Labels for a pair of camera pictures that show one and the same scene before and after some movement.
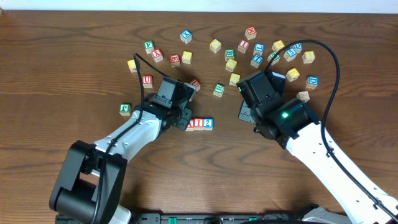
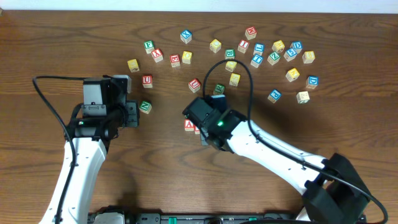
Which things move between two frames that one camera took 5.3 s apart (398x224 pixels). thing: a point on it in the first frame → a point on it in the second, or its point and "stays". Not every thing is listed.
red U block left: x=147 y=80 stays
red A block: x=190 y=127 stays
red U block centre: x=196 y=83 stays
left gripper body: x=185 y=119 → x=132 y=112
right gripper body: x=245 y=112 → x=193 y=111
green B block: x=229 y=53 stays
